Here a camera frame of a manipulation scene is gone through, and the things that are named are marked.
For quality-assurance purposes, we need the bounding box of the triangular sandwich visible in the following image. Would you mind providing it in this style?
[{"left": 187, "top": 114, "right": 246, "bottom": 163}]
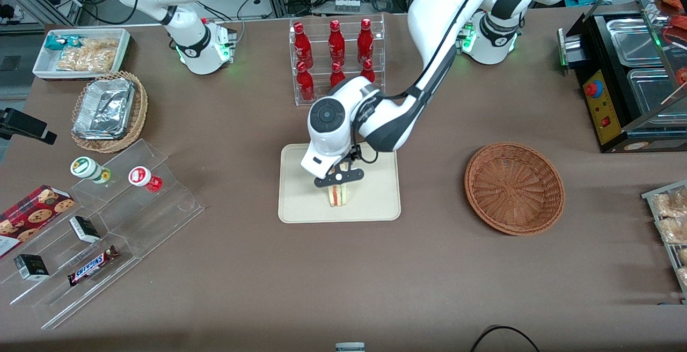
[{"left": 327, "top": 168, "right": 350, "bottom": 208}]

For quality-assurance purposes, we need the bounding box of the beige rectangular tray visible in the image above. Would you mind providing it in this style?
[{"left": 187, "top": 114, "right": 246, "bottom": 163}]
[{"left": 277, "top": 143, "right": 403, "bottom": 224}]

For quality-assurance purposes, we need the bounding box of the round brown wicker basket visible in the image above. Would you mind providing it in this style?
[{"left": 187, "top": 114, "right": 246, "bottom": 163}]
[{"left": 464, "top": 142, "right": 566, "bottom": 236}]

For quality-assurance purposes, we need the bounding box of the oval brown wicker basket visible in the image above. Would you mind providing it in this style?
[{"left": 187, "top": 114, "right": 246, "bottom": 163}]
[{"left": 70, "top": 71, "right": 149, "bottom": 154}]

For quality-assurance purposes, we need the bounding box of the tray of packaged snacks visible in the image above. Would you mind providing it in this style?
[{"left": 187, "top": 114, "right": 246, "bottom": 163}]
[{"left": 641, "top": 180, "right": 687, "bottom": 305}]

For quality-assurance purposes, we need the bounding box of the clear acrylic bottle rack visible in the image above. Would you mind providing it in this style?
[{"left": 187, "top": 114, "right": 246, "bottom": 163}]
[{"left": 289, "top": 13, "right": 386, "bottom": 107}]

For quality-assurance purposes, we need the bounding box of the clear acrylic tiered stand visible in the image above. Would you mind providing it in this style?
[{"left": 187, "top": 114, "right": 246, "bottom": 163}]
[{"left": 0, "top": 138, "right": 205, "bottom": 331}]

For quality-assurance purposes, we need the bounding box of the red lid small jar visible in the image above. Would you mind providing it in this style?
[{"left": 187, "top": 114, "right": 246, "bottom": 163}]
[{"left": 128, "top": 165, "right": 163, "bottom": 193}]

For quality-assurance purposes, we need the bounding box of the aluminium foil container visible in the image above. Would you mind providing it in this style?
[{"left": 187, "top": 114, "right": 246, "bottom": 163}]
[{"left": 72, "top": 77, "right": 136, "bottom": 141}]

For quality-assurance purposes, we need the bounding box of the green lid small jar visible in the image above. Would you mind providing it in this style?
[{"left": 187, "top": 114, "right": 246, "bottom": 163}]
[{"left": 70, "top": 156, "right": 112, "bottom": 185}]

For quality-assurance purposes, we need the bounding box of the black food warmer appliance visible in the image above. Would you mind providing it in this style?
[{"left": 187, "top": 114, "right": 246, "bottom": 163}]
[{"left": 557, "top": 0, "right": 687, "bottom": 155}]

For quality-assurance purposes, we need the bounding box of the small black box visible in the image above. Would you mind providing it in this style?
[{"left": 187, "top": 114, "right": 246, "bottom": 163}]
[
  {"left": 13, "top": 253, "right": 50, "bottom": 281},
  {"left": 69, "top": 215, "right": 101, "bottom": 244}
]

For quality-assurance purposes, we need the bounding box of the snickers chocolate bar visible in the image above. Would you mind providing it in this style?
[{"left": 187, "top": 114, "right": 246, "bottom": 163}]
[{"left": 67, "top": 245, "right": 119, "bottom": 288}]

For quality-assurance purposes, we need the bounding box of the clear bag of crackers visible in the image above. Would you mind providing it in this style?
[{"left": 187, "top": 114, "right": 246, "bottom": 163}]
[{"left": 56, "top": 38, "right": 120, "bottom": 72}]

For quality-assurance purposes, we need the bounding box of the steel warmer pan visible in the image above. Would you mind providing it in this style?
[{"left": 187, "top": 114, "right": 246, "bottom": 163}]
[
  {"left": 605, "top": 18, "right": 665, "bottom": 68},
  {"left": 626, "top": 67, "right": 687, "bottom": 115}
]

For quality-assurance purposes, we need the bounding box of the teal snack packet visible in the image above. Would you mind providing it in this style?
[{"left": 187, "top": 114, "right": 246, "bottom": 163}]
[{"left": 44, "top": 34, "right": 82, "bottom": 52}]

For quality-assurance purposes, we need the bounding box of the red cookie box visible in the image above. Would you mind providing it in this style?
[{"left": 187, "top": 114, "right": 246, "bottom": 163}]
[{"left": 0, "top": 184, "right": 76, "bottom": 259}]

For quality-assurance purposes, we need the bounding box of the white rectangular snack bin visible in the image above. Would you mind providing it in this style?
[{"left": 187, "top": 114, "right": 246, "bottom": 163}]
[{"left": 32, "top": 28, "right": 133, "bottom": 81}]

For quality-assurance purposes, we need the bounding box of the clear bag of snacks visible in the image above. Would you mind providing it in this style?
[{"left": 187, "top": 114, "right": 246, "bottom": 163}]
[
  {"left": 655, "top": 216, "right": 687, "bottom": 245},
  {"left": 652, "top": 189, "right": 687, "bottom": 219}
]

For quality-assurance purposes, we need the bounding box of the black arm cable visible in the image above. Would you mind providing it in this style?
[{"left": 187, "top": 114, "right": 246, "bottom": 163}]
[{"left": 352, "top": 0, "right": 497, "bottom": 166}]

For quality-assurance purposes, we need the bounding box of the black table cable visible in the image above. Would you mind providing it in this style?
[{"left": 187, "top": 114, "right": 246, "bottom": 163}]
[{"left": 470, "top": 325, "right": 541, "bottom": 352}]

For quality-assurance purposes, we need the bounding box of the black clamp mount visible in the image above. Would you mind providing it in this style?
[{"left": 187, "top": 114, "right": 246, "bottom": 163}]
[{"left": 0, "top": 107, "right": 59, "bottom": 145}]

